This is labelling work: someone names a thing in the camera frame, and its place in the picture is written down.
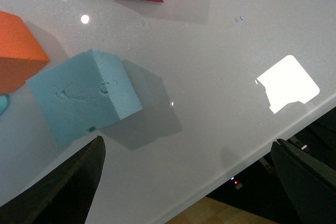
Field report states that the left orange foam cube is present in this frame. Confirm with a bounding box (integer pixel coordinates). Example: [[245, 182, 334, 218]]
[[1, 11, 49, 94]]

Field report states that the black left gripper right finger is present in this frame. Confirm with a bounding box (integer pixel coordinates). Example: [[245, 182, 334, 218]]
[[270, 139, 335, 223]]

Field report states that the light blue foam cube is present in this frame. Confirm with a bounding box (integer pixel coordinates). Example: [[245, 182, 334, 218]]
[[26, 49, 142, 147]]

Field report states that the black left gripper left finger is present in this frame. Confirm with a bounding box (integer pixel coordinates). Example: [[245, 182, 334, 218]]
[[1, 136, 106, 223]]

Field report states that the cyan plastic bin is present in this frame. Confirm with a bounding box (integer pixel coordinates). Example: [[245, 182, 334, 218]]
[[0, 94, 11, 115]]

